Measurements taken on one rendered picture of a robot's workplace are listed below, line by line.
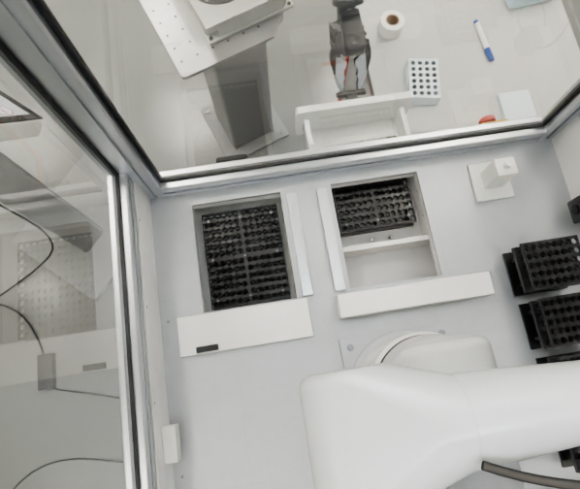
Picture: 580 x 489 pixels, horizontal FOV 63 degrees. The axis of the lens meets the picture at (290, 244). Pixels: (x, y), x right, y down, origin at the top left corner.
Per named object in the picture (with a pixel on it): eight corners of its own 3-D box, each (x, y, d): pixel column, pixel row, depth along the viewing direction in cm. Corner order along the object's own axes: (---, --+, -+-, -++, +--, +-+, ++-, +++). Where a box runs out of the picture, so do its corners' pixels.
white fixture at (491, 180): (467, 166, 108) (483, 146, 98) (502, 160, 108) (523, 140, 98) (476, 203, 105) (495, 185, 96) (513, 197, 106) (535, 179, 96)
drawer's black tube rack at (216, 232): (206, 223, 116) (201, 214, 109) (276, 212, 116) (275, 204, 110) (216, 312, 110) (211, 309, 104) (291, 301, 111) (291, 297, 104)
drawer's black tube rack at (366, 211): (323, 157, 120) (325, 146, 114) (391, 146, 121) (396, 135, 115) (338, 240, 114) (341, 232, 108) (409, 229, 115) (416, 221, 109)
